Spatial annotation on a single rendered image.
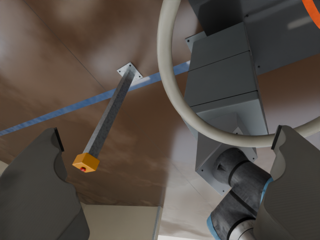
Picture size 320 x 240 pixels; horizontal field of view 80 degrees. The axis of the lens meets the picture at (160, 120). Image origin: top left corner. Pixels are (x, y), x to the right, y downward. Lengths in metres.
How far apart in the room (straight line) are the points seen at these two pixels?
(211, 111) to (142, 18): 1.03
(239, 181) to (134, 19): 1.42
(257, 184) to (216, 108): 0.39
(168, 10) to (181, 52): 1.44
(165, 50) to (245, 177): 0.66
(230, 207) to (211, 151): 0.25
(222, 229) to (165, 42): 0.72
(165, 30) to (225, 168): 0.71
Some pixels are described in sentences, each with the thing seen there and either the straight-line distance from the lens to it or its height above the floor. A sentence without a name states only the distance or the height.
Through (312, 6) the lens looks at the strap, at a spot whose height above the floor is 0.02.
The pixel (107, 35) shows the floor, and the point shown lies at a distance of 1.93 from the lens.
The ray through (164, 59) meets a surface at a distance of 0.40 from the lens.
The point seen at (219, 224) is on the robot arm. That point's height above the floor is 1.35.
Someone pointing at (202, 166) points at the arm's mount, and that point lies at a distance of 0.93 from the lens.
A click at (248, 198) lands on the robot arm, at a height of 1.25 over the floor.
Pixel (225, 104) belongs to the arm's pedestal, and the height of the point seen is 0.83.
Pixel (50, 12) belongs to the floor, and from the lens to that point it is 2.12.
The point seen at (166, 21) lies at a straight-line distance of 0.39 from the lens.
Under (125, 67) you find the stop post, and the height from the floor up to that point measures 0.01.
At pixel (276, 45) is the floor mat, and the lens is 1.83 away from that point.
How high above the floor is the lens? 1.56
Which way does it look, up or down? 39 degrees down
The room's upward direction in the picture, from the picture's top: 166 degrees counter-clockwise
